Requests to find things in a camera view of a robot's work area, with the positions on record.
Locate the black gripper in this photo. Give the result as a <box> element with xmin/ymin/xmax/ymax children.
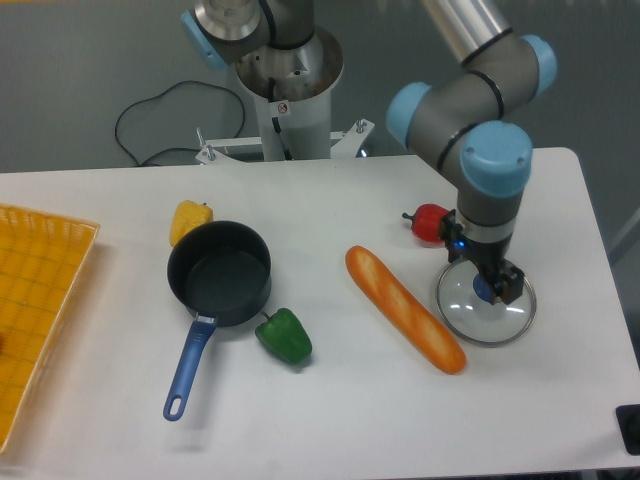
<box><xmin>439</xmin><ymin>210</ymin><xmax>525</xmax><ymax>304</ymax></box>

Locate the long orange baguette bread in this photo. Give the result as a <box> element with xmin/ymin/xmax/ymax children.
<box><xmin>345</xmin><ymin>245</ymin><xmax>467</xmax><ymax>375</ymax></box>

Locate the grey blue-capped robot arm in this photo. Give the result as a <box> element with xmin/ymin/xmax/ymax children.
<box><xmin>181</xmin><ymin>1</ymin><xmax>557</xmax><ymax>304</ymax></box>

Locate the glass lid with blue knob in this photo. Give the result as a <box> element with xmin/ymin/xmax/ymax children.
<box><xmin>435</xmin><ymin>260</ymin><xmax>537</xmax><ymax>347</ymax></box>

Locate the red bell pepper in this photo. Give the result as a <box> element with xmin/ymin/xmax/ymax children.
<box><xmin>402</xmin><ymin>203</ymin><xmax>448</xmax><ymax>247</ymax></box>

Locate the black object at table edge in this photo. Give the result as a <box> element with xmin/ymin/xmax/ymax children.
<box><xmin>615</xmin><ymin>404</ymin><xmax>640</xmax><ymax>456</ymax></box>

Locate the green bell pepper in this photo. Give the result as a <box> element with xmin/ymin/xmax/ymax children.
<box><xmin>255</xmin><ymin>308</ymin><xmax>313</xmax><ymax>365</ymax></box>

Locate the yellow bell pepper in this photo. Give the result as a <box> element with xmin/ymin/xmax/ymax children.
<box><xmin>169</xmin><ymin>200</ymin><xmax>214</xmax><ymax>247</ymax></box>

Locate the yellow plastic basket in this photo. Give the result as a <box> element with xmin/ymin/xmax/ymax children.
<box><xmin>1</xmin><ymin>204</ymin><xmax>100</xmax><ymax>451</ymax></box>

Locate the black saucepan with blue handle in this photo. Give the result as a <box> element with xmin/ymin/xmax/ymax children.
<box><xmin>163</xmin><ymin>220</ymin><xmax>271</xmax><ymax>421</ymax></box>

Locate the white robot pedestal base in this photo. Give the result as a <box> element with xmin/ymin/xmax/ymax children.
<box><xmin>194</xmin><ymin>24</ymin><xmax>376</xmax><ymax>165</ymax></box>

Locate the black cable on floor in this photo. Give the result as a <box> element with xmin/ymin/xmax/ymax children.
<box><xmin>114</xmin><ymin>80</ymin><xmax>247</xmax><ymax>167</ymax></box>

